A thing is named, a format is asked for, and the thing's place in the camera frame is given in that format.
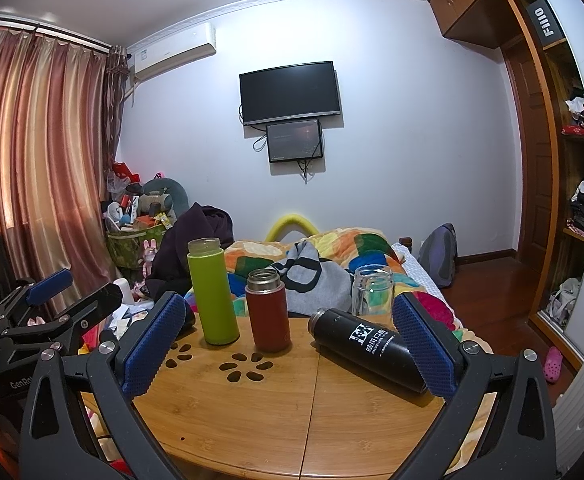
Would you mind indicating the clear glass cup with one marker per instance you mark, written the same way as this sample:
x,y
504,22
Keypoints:
x,y
372,295

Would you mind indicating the patterned brown curtain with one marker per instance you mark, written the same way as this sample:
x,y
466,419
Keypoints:
x,y
117,105

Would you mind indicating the grey backpack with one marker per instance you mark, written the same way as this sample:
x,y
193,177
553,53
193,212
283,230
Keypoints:
x,y
439,257

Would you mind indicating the grey cloth with black print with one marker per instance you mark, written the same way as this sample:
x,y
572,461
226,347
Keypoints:
x,y
317,280

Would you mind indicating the white bag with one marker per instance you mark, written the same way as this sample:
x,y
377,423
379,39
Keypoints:
x,y
564,300

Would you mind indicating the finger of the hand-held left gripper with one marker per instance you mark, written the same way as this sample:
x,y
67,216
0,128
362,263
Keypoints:
x,y
92,307
49,282

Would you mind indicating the red cup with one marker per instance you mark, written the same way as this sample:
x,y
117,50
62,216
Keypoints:
x,y
267,315

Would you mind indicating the green storage basket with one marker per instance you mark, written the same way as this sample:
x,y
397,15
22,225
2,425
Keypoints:
x,y
132,247

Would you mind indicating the yellow foam tube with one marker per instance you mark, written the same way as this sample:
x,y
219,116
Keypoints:
x,y
292,221

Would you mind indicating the pink slipper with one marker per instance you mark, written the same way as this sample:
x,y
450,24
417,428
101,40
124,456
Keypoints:
x,y
553,365

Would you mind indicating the pink bunny toy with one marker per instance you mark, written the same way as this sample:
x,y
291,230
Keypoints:
x,y
149,257

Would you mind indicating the curtain rod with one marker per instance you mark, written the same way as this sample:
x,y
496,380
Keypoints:
x,y
47,30

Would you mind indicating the grey plush toy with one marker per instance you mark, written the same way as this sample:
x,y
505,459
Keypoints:
x,y
164,197

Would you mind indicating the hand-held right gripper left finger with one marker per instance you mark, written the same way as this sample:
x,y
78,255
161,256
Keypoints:
x,y
152,345

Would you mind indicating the small black wall monitor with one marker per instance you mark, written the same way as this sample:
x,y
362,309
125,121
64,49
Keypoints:
x,y
294,140

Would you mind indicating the dark folded clothes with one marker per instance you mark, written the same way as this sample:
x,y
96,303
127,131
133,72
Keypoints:
x,y
582,205

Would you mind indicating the red bag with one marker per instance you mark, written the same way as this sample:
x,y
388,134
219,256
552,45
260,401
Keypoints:
x,y
122,172

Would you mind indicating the wooden wardrobe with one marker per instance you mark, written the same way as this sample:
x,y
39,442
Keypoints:
x,y
547,185

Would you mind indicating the black labelled box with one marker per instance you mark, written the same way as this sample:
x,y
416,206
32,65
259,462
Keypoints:
x,y
544,20

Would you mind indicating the wooden door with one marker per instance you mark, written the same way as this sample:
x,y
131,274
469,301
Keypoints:
x,y
529,160

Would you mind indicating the black printed cup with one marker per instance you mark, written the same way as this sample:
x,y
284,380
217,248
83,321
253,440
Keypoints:
x,y
357,345

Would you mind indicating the wooden overhead cabinet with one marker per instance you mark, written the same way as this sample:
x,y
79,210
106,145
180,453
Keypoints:
x,y
472,0

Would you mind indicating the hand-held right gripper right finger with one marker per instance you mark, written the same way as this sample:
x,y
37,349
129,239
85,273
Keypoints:
x,y
424,345

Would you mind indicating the green cup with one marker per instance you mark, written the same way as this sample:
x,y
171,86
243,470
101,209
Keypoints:
x,y
212,300

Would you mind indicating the large black wall television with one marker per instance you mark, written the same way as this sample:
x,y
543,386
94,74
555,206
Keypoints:
x,y
289,92

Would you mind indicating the pink curtain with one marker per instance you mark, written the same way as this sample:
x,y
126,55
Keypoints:
x,y
37,150

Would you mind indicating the white air conditioner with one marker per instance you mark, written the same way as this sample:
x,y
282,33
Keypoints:
x,y
172,52

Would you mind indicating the dark purple garment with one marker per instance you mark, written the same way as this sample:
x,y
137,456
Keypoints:
x,y
187,240

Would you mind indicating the colourful patchwork blanket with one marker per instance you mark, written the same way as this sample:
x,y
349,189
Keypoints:
x,y
357,247

